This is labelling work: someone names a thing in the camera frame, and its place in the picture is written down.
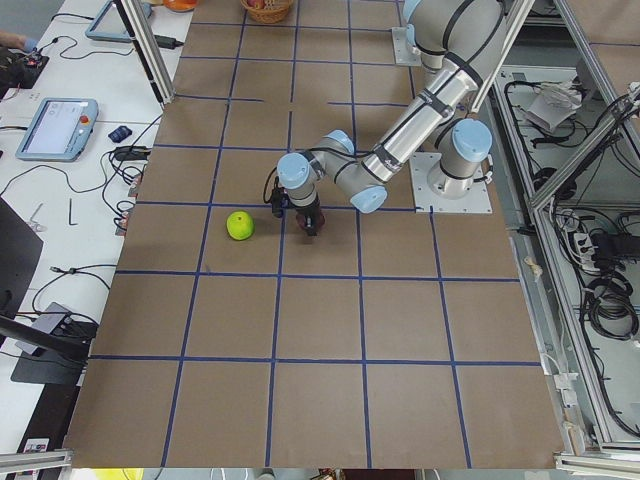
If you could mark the black monitor stand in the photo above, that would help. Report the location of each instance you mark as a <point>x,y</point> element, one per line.
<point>44,358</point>

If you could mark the dark blue small pouch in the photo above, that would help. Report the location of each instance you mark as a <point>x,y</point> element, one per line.
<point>119,134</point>

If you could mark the far teach pendant tablet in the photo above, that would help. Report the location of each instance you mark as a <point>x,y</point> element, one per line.
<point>108,26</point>

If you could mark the green apple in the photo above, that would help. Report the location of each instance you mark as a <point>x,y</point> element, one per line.
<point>240,225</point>

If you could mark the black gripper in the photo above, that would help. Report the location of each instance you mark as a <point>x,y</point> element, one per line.
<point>306,214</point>

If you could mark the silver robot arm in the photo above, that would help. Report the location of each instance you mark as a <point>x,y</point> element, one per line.
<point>430,60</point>
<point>460,43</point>

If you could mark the woven wicker basket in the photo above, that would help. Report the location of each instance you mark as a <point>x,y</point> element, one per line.
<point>273,12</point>

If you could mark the light red apple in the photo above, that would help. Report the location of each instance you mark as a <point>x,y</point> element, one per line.
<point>258,4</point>

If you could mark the dark red apple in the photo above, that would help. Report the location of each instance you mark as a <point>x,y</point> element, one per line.
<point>308,221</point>

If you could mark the white power strip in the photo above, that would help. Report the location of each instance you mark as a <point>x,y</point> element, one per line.
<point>584,252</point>

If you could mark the black power adapter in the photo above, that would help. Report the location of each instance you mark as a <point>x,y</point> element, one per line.
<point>166,42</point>

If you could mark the teach pendant tablet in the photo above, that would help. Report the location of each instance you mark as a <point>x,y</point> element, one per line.
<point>108,26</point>
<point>59,131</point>

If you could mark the black allen key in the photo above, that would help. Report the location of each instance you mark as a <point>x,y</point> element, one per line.
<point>71,221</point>

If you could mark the grey usb hub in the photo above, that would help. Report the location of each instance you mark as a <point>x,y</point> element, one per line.
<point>57,321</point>

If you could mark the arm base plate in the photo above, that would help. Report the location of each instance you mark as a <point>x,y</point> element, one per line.
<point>435,192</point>
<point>406,52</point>

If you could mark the near teach pendant tablet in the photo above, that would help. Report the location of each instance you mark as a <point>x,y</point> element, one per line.
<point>59,131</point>

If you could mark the aluminium frame post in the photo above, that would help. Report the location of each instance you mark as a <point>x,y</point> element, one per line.
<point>145,44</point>

